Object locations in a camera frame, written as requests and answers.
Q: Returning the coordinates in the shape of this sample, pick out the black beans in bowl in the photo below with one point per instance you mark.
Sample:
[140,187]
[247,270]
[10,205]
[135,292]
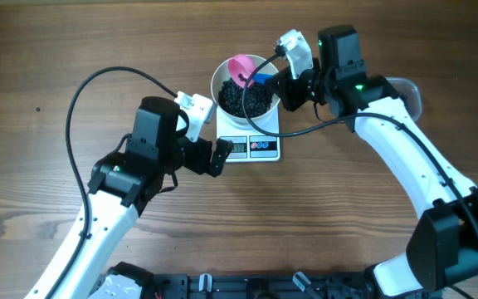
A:
[256,102]

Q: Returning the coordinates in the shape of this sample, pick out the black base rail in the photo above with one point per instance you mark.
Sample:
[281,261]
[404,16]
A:
[125,280]

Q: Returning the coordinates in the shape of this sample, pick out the clear plastic bean container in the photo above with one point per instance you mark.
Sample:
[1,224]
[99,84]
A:
[411,95]

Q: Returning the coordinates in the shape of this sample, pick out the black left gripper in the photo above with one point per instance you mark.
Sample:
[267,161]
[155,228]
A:
[207,158]

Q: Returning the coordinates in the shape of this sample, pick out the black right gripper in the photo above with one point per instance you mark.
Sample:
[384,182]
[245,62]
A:
[285,85]

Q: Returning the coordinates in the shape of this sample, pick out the pink scoop with blue handle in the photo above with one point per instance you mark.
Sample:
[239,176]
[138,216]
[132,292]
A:
[241,66]

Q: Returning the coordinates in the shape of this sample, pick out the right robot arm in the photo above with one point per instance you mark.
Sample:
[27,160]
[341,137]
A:
[443,249]

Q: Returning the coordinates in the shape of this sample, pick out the white bowl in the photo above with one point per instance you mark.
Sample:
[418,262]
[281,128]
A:
[222,74]

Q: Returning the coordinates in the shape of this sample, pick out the white digital kitchen scale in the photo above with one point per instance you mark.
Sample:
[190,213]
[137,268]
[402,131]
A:
[249,145]

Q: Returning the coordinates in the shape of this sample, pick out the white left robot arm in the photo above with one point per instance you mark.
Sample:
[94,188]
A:
[165,138]

